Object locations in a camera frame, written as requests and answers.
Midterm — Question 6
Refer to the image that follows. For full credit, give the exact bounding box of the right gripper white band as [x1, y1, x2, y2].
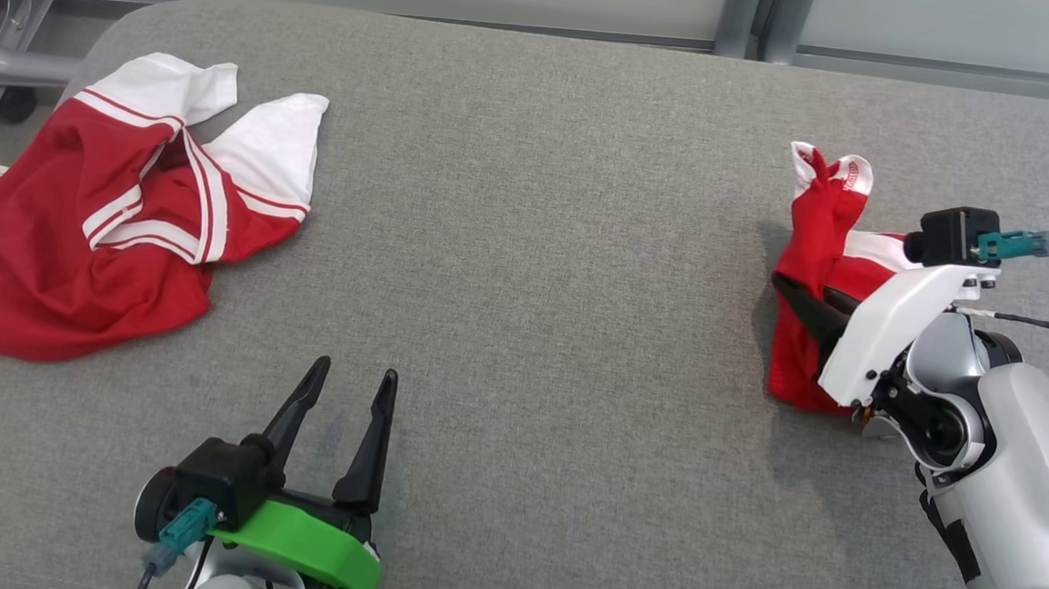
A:
[763, 253, 994, 418]

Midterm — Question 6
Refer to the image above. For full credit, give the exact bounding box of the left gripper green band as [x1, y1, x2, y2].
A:
[205, 350, 401, 589]

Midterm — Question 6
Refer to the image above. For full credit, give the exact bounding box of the red shorts white waistband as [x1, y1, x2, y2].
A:
[763, 141, 931, 420]

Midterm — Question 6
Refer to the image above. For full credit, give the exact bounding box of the red white sports jersey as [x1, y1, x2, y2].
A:
[0, 43, 333, 379]

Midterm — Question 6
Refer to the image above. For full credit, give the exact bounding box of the grey fabric sofa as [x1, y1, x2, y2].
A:
[0, 0, 1049, 589]

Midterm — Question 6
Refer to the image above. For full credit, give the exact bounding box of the black caster wheel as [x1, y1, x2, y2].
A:
[0, 84, 39, 126]

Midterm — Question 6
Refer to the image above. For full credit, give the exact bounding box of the teal left camera connector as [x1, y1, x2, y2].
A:
[141, 494, 233, 580]

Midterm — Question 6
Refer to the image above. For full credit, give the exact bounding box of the teal camera connector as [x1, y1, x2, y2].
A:
[976, 225, 1049, 267]
[141, 494, 233, 580]

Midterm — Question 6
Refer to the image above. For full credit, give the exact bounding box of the teal right camera connector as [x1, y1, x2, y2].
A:
[976, 225, 1049, 267]

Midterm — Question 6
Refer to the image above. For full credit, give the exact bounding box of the thin black right gripper cable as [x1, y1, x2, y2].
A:
[948, 305, 1049, 344]

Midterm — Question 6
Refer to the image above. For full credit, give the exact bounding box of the grey partition post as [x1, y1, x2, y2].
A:
[711, 0, 768, 62]
[757, 0, 819, 68]

